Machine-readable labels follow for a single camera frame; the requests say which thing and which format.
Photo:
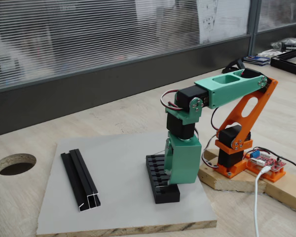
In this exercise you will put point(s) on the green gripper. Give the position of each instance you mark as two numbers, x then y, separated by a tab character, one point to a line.
185	160

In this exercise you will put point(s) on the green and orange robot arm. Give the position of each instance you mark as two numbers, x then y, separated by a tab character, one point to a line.
236	89

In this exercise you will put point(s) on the black slotted holder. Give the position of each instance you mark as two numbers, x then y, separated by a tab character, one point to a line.
166	196

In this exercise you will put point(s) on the grey faced wooden board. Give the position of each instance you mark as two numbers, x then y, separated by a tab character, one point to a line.
123	177

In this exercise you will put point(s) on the thick wooden base block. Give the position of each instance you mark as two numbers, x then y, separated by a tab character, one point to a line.
236	184

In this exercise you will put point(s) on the black aluminium profile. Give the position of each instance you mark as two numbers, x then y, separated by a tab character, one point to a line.
80	177

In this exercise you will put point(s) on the red controller board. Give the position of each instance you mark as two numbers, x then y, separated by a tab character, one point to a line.
273	164

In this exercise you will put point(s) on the long wooden plank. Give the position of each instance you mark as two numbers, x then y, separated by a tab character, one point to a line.
286	192

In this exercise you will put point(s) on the black angled stand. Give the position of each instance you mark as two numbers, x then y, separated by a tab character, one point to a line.
233	66

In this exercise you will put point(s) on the stack of blue cards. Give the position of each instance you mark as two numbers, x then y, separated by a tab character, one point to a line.
257	60

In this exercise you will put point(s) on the white plastic bag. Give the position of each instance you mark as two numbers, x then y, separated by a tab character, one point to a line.
269	53

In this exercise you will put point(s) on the white paper poster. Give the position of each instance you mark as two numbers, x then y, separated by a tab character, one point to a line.
224	14

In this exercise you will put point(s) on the clear bag with black part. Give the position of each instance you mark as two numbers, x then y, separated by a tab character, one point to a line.
288	43

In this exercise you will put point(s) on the black rectangular frame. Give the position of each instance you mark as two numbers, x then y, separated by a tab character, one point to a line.
286	64

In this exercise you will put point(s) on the grey window frame post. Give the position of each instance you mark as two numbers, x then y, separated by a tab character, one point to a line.
254	24

